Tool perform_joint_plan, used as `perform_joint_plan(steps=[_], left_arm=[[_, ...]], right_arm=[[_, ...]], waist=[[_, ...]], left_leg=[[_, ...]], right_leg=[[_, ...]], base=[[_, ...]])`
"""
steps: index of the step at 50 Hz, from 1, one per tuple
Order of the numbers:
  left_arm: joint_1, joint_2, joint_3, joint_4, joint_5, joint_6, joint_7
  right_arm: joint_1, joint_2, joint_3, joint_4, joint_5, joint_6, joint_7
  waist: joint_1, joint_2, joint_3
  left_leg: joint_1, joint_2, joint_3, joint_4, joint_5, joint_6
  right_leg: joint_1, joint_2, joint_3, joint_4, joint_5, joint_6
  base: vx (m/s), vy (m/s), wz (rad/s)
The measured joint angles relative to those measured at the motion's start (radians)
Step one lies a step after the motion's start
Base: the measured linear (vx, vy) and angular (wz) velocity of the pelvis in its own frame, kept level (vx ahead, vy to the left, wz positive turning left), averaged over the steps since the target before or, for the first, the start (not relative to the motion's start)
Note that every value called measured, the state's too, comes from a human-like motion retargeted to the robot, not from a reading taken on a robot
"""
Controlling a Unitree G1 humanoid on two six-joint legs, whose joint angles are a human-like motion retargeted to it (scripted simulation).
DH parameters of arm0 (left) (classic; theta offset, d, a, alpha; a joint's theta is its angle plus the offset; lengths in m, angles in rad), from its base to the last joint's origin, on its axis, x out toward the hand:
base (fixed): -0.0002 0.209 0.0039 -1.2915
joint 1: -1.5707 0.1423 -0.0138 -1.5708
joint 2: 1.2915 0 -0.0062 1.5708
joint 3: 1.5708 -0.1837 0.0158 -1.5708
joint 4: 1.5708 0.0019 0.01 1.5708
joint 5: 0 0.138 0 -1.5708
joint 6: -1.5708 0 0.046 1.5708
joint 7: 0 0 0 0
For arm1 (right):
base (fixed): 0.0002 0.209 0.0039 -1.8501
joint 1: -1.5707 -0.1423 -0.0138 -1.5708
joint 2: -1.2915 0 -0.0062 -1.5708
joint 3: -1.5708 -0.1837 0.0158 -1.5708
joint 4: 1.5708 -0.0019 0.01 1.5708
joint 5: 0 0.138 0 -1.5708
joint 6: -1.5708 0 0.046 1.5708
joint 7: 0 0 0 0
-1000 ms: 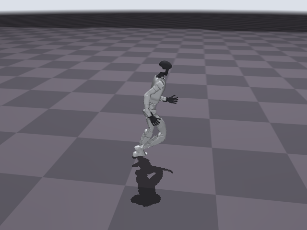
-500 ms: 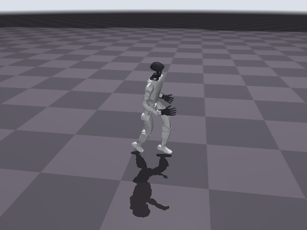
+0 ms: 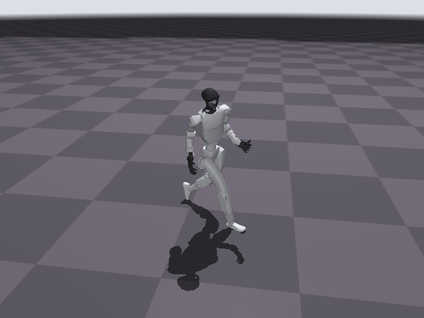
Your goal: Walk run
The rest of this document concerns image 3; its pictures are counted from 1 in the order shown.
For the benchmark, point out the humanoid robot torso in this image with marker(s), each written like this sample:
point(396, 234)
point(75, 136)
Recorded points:
point(211, 130)

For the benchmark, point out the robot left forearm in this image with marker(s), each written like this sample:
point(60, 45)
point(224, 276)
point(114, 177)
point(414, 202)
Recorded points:
point(230, 134)

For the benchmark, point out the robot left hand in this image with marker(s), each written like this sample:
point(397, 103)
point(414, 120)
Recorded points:
point(245, 145)

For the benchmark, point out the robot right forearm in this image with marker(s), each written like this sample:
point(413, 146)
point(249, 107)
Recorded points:
point(189, 144)

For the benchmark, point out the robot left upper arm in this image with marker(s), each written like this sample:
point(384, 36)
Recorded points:
point(227, 111)

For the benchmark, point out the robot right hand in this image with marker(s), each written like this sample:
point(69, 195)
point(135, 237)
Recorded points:
point(190, 159)

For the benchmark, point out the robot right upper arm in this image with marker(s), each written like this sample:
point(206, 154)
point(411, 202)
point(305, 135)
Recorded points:
point(194, 122)

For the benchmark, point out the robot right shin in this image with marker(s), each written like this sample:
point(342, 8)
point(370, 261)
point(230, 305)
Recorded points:
point(227, 207)

